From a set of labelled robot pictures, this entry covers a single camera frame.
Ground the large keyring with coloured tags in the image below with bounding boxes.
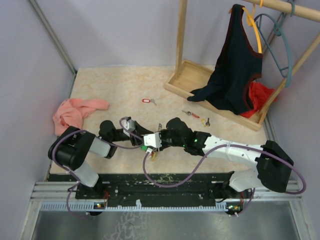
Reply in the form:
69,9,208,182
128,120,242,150
140,122,163,162

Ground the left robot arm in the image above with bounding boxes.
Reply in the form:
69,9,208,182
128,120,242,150
48,117,152,199

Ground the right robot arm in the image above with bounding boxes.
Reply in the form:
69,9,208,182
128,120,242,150
159,117,294,198

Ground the key with long red tag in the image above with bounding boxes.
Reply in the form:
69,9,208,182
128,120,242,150
182,110,200,119

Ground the wooden clothes rack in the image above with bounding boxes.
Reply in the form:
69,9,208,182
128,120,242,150
164,0,320,131

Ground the pink crumpled cloth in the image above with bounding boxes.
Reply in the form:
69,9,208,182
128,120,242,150
52,98,110,136

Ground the red cloth in rack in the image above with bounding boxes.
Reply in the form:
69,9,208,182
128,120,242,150
240,81,275,118

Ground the dark navy tank top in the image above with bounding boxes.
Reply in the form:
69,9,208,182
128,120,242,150
187,4,263,118

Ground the yellow clothes hanger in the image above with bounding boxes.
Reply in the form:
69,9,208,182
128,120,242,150
242,3,263,54

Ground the blue-grey clothes hanger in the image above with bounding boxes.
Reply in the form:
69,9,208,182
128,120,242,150
254,12,293,88

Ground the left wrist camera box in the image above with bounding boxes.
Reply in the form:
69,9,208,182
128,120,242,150
119,116,136,133

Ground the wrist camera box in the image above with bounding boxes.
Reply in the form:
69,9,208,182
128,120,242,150
143,132,162,149
119,116,136,133

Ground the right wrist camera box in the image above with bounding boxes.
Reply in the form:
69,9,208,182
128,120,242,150
143,132,162,149

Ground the key with yellow ring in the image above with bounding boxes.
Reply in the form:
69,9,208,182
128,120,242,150
201,118,211,127

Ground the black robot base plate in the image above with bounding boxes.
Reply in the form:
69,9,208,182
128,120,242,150
74,170,253,216

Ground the grey wall corner rail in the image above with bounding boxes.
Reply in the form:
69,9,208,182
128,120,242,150
26,0,77,75

